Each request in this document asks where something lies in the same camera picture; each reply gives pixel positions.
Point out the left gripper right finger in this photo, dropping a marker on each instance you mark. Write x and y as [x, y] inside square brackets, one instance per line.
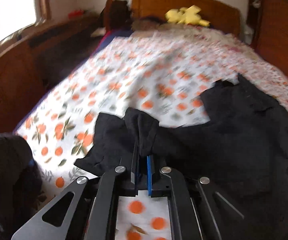
[198, 208]

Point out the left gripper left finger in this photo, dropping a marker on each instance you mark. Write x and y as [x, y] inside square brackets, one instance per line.
[87, 208]

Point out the black double-breasted coat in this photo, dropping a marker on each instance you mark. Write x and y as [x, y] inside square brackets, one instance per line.
[243, 148]

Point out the folded black garment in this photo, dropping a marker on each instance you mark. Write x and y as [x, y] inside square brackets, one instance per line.
[20, 183]

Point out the wooden desk cabinet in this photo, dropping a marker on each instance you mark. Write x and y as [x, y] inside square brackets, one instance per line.
[32, 66]

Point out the red bowl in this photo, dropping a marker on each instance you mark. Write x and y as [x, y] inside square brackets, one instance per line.
[75, 14]

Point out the dark wooden chair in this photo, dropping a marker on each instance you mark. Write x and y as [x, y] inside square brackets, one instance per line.
[116, 15]

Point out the yellow plush toy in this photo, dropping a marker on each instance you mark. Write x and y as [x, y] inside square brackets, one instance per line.
[188, 16]

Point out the wooden louvered wardrobe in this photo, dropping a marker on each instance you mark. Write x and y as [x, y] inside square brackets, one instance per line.
[276, 30]

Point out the window with wooden frame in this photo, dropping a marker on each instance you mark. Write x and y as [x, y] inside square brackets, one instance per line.
[6, 12]

